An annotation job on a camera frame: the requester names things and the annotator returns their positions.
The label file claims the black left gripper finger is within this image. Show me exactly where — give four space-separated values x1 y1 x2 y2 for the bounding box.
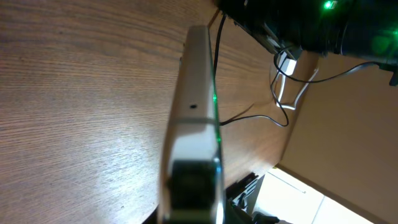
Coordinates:
167 161 218 224

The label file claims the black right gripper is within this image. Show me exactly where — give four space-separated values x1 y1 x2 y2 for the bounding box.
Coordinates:
214 0 302 59

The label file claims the black Samsung Galaxy smartphone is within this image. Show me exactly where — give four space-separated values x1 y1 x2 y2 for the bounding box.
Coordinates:
157 26 225 223

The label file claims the black USB charging cable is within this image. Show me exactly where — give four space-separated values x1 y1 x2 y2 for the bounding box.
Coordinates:
213 14 380 128

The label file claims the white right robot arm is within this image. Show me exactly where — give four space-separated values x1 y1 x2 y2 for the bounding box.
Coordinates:
214 0 397 86

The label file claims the white power strip cord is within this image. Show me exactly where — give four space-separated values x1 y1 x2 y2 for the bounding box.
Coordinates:
275 67 320 111

